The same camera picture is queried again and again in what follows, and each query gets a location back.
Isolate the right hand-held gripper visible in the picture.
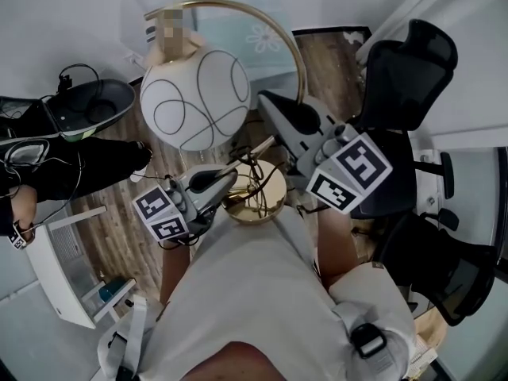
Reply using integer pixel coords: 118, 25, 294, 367
257, 90, 394, 215

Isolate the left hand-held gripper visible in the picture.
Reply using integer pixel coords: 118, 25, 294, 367
132, 164, 240, 242

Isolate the gold arc lamp white globe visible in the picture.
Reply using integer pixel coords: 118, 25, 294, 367
139, 0, 308, 226

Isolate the person's right forearm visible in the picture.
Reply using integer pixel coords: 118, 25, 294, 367
314, 207, 363, 291

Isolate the person's left forearm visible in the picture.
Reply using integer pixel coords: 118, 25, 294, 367
158, 236, 200, 306

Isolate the teal box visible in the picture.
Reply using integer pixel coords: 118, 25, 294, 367
98, 278, 125, 305

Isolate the black mesh office chair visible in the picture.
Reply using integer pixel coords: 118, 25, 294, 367
375, 208, 498, 327
348, 18, 460, 220

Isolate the light blue flower rug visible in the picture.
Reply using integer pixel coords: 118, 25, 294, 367
185, 0, 307, 94

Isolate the white metal rack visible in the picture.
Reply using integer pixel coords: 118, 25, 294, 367
23, 204, 137, 329

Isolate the person's white shirt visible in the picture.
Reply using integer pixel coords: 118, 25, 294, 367
137, 206, 418, 381

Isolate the grey oval device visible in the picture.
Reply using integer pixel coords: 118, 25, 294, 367
41, 78, 137, 140

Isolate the black and white wrist tag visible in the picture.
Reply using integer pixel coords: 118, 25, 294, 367
9, 221, 28, 250

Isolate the clear glass table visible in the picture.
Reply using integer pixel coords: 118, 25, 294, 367
118, 0, 287, 53

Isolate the white harness strap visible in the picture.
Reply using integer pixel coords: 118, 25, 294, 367
96, 294, 160, 381

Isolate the black cable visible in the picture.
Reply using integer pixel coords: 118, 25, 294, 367
56, 63, 106, 123

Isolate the black strap buckle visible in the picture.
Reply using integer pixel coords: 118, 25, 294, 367
350, 322, 388, 359

